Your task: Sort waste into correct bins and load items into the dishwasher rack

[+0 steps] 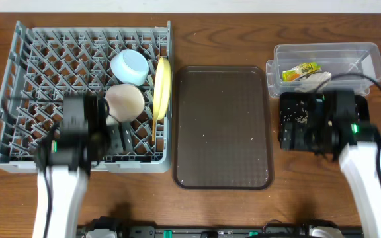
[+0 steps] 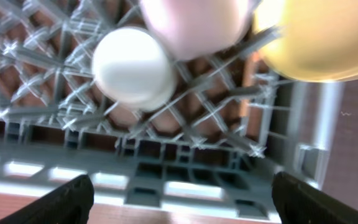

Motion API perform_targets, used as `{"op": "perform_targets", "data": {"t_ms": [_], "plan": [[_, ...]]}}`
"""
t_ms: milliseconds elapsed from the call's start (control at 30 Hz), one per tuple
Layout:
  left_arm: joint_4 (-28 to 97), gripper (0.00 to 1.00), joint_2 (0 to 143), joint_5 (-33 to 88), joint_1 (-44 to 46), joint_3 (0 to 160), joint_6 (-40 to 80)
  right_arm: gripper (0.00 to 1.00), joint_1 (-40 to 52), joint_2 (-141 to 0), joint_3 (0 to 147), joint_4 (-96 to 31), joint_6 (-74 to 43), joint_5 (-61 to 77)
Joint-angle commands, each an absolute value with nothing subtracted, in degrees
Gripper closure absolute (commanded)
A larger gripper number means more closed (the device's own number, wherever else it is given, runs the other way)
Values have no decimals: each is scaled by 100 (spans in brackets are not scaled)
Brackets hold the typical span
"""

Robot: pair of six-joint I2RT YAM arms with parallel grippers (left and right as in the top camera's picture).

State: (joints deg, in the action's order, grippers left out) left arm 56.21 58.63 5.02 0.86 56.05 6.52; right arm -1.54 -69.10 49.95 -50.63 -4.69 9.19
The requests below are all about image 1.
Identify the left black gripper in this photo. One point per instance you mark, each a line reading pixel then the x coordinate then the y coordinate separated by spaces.
pixel 118 138

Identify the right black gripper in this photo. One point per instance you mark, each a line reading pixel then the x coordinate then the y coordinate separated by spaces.
pixel 290 133

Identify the wooden chopstick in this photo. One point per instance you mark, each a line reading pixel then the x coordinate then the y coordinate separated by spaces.
pixel 153 130

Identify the white bowl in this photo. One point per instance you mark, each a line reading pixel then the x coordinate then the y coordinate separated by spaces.
pixel 126 102

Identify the white tissue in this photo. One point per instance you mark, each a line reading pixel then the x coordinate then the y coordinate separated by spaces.
pixel 312 81

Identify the yellow plate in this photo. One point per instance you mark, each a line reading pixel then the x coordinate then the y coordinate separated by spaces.
pixel 162 89

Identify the green orange snack wrapper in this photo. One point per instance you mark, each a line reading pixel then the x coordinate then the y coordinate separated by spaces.
pixel 300 71

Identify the light blue bowl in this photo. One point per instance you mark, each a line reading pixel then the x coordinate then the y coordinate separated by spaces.
pixel 130 66

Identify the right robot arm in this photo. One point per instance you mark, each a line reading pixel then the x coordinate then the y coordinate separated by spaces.
pixel 360 164

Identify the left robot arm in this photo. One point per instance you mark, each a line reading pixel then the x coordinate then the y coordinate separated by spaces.
pixel 65 157

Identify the black waste tray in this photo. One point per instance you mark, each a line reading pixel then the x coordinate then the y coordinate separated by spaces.
pixel 349 131

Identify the grey dishwasher rack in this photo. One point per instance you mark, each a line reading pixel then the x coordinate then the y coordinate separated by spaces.
pixel 46 64

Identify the spilled rice pile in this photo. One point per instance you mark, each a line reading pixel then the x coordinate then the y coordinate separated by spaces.
pixel 293 111

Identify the clear plastic bin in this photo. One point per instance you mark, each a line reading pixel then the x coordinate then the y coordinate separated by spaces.
pixel 347 58

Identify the brown plastic tray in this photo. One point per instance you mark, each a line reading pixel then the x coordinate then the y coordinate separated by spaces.
pixel 222 129

